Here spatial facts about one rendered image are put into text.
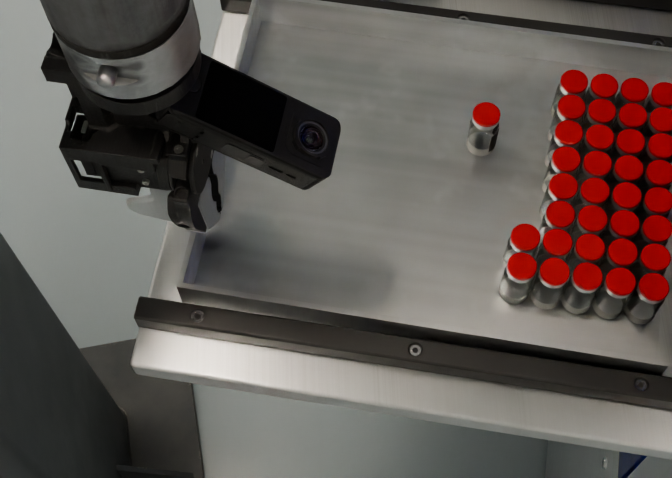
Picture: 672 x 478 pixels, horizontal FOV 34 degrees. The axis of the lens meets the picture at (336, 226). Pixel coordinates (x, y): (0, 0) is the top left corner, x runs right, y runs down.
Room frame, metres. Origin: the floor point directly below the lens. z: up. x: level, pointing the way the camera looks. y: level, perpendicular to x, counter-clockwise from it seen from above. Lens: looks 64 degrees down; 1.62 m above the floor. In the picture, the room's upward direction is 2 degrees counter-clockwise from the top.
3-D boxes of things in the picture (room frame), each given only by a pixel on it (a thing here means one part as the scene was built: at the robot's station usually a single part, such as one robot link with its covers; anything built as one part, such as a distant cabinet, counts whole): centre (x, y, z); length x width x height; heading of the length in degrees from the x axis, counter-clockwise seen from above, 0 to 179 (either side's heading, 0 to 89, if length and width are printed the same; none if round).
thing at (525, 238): (0.32, -0.13, 0.90); 0.02 x 0.02 x 0.05
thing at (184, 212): (0.34, 0.10, 1.00); 0.05 x 0.02 x 0.09; 168
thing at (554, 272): (0.37, -0.17, 0.90); 0.18 x 0.02 x 0.05; 168
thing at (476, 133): (0.43, -0.11, 0.90); 0.02 x 0.02 x 0.04
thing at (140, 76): (0.36, 0.11, 1.14); 0.08 x 0.08 x 0.05
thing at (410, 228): (0.39, -0.08, 0.90); 0.34 x 0.26 x 0.04; 78
